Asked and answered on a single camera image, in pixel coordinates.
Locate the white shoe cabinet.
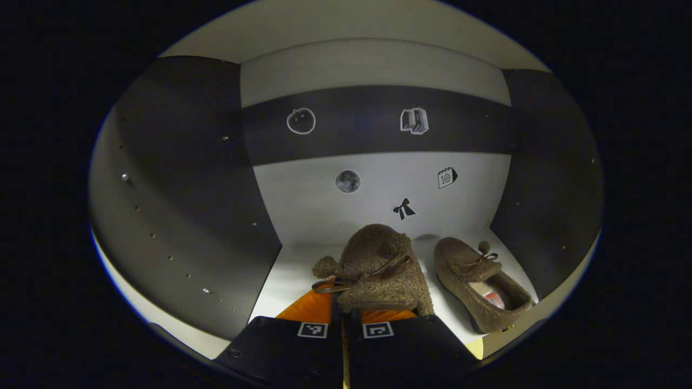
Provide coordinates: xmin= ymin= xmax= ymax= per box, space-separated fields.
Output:
xmin=89 ymin=0 xmax=603 ymax=361

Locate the brown fuzzy shoe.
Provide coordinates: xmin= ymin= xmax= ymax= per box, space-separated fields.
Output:
xmin=312 ymin=224 xmax=436 ymax=317
xmin=434 ymin=237 xmax=534 ymax=334

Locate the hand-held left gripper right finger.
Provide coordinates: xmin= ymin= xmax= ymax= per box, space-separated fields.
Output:
xmin=346 ymin=308 xmax=482 ymax=388

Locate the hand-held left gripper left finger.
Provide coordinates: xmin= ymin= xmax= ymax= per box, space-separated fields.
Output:
xmin=214 ymin=289 xmax=347 ymax=389

